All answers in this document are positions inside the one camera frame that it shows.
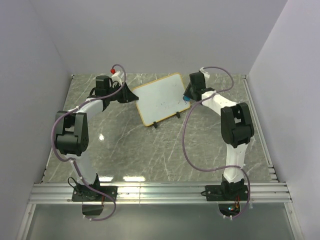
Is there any aluminium front mounting rail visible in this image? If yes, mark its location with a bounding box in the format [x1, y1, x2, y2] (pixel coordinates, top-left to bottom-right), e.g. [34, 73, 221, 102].
[28, 182, 292, 205]

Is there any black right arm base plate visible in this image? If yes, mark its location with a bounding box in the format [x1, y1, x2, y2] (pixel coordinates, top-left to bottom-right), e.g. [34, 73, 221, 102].
[200, 185, 249, 202]

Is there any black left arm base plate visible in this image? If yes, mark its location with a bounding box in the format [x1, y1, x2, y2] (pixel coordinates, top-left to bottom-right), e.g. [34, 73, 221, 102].
[71, 185, 118, 202]

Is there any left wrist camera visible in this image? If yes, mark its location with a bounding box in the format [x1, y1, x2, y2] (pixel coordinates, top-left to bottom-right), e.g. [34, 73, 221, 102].
[110, 68, 125, 85]

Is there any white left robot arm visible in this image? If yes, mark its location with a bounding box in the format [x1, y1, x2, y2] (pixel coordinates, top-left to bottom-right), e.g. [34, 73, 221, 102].
[51, 71, 139, 201]

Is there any aluminium right side rail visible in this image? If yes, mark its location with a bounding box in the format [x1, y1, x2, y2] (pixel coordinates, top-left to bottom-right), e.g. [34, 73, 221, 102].
[241, 74, 279, 183]

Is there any yellow framed whiteboard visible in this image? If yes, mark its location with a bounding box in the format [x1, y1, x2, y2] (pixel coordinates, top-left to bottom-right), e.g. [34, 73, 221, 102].
[132, 72, 191, 127]

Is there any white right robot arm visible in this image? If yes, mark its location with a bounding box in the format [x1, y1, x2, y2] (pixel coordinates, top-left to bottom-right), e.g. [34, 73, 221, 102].
[183, 71, 255, 200]

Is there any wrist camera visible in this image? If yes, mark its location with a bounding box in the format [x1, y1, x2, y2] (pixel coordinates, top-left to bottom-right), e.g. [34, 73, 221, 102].
[199, 67, 210, 79]
[110, 68, 125, 85]

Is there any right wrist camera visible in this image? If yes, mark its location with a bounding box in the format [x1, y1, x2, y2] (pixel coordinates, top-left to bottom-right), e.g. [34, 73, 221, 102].
[199, 67, 210, 79]

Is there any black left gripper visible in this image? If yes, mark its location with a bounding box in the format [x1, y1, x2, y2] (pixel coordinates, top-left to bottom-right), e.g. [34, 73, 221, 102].
[106, 83, 138, 104]

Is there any blue whiteboard eraser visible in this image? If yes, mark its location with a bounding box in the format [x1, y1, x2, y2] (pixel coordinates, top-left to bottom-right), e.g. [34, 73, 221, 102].
[182, 96, 190, 102]

